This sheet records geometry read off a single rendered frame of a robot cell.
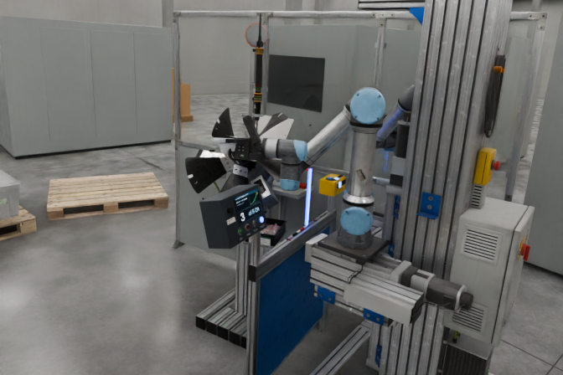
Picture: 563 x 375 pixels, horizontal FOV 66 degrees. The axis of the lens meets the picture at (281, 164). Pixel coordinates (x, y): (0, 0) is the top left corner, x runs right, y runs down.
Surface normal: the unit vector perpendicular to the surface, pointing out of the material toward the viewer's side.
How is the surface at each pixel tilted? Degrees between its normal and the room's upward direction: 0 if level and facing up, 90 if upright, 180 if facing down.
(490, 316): 90
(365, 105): 82
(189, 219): 90
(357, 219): 98
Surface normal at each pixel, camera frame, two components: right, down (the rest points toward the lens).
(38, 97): 0.66, 0.22
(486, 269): -0.60, 0.18
